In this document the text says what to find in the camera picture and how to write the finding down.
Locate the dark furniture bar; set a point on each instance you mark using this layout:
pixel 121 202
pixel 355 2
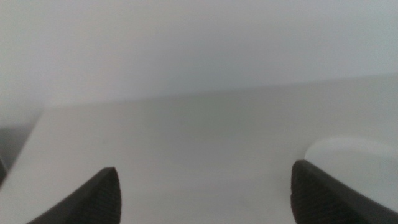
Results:
pixel 2 171

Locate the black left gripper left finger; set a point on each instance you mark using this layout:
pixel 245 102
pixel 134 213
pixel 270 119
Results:
pixel 99 199

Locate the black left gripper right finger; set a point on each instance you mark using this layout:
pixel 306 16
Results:
pixel 317 196

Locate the white shallow bowl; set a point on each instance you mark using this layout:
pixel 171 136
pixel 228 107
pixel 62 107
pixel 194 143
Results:
pixel 357 168

